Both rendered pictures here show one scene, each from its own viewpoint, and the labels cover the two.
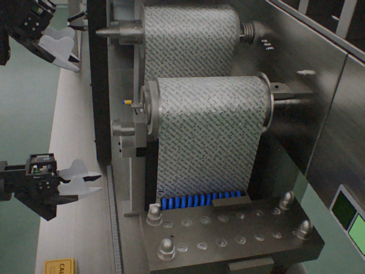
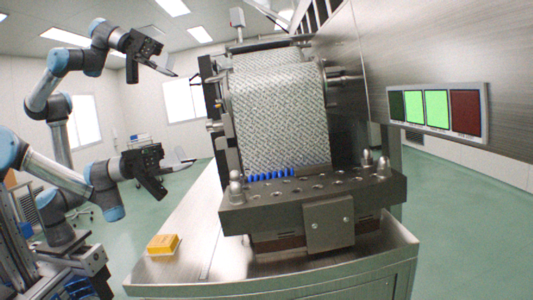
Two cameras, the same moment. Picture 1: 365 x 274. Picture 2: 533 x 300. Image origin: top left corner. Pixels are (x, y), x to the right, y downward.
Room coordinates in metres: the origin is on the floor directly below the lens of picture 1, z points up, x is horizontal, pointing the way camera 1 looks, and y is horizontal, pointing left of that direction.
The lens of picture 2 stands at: (0.01, -0.20, 1.23)
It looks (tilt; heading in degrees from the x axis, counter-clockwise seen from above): 11 degrees down; 16
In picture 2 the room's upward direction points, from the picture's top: 9 degrees counter-clockwise
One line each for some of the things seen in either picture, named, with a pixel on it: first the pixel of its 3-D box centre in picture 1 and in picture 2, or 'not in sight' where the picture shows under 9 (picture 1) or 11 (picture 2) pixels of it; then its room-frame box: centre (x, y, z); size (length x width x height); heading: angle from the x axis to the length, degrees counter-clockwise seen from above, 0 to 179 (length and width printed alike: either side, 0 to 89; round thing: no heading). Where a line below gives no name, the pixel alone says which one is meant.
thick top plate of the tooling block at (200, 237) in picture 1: (230, 236); (312, 194); (0.55, -0.13, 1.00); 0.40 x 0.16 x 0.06; 106
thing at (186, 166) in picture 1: (207, 168); (284, 140); (0.66, -0.06, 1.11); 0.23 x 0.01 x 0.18; 106
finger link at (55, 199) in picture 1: (58, 194); (160, 170); (0.54, 0.25, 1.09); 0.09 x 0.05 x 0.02; 97
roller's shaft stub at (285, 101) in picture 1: (272, 102); (332, 81); (0.76, -0.21, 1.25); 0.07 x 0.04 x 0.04; 106
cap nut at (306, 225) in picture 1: (306, 227); (383, 165); (0.55, -0.30, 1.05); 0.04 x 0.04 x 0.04
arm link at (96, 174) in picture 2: not in sight; (102, 173); (0.51, 0.47, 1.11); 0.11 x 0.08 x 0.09; 106
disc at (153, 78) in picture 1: (154, 107); (232, 96); (0.68, 0.07, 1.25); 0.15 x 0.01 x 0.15; 16
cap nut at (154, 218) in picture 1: (154, 213); (235, 178); (0.55, 0.05, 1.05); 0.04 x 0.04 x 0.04
